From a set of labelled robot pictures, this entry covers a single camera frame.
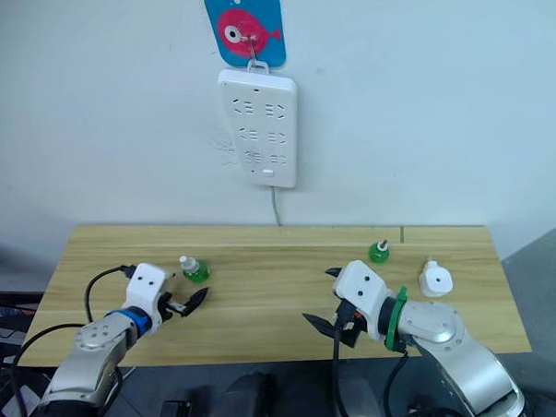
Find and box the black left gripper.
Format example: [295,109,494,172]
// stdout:
[156,284,210,321]

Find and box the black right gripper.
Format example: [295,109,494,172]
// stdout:
[301,263,368,350]

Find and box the green bottle with white cap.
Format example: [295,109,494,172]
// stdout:
[177,254,212,286]

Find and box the white mosquito repellent heater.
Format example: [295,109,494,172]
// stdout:
[415,255,455,299]

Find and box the green bottle with exposed wick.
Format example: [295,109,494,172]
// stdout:
[366,238,392,266]

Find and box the dark rounded shape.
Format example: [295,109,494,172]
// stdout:
[217,370,278,417]

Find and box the white power strip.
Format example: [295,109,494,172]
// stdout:
[213,57,302,190]

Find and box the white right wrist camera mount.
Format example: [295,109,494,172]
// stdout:
[331,260,394,339]

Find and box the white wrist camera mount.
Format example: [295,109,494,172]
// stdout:
[124,261,179,339]
[331,260,394,339]

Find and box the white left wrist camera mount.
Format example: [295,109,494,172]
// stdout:
[124,261,179,339]

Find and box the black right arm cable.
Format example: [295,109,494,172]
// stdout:
[327,307,445,417]

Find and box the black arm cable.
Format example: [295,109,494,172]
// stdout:
[327,307,445,417]
[7,259,138,417]

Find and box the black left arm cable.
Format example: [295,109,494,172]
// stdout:
[7,259,138,417]

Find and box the grey power strip cord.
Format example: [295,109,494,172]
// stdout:
[268,185,286,227]

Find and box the metal wall hook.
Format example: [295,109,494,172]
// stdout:
[240,33,262,64]

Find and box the blue fish wall hook plate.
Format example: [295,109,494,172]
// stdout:
[200,0,290,71]

